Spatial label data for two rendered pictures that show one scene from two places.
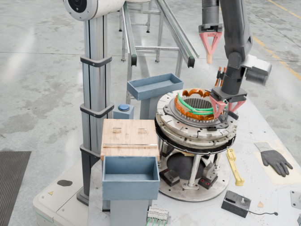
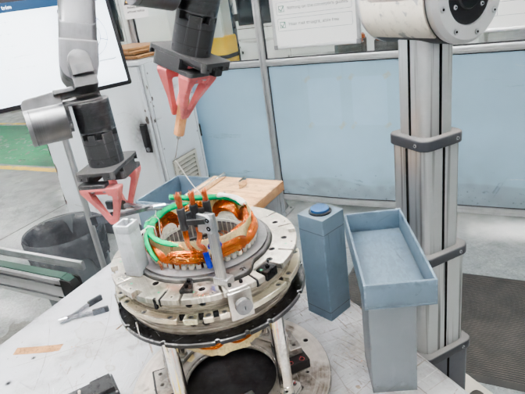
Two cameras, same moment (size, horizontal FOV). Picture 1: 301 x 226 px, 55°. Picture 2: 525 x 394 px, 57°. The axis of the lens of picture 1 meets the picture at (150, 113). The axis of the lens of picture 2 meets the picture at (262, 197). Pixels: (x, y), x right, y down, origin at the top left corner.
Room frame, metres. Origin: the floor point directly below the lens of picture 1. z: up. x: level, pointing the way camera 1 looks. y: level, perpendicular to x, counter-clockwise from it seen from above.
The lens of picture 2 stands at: (1.52, -0.69, 1.48)
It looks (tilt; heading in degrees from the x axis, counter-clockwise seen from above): 23 degrees down; 130
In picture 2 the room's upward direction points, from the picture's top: 8 degrees counter-clockwise
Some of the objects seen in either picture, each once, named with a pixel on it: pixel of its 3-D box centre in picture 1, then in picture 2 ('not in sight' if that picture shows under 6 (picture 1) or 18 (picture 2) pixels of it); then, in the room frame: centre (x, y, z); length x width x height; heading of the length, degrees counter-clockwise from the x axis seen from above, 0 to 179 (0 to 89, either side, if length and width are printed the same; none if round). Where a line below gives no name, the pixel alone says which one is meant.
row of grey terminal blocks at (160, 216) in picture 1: (158, 215); not in sight; (0.68, -0.07, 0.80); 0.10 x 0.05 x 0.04; 84
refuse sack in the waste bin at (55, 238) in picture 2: not in sight; (73, 259); (-0.61, 0.35, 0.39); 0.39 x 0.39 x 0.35
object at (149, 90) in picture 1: (153, 107); (387, 310); (1.21, -0.01, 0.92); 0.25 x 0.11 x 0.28; 124
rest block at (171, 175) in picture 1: (171, 175); not in sight; (0.86, -0.11, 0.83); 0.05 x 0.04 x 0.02; 40
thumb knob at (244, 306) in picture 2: not in sight; (244, 306); (1.11, -0.27, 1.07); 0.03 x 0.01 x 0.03; 60
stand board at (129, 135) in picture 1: (129, 138); (227, 198); (0.79, 0.06, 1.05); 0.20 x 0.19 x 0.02; 8
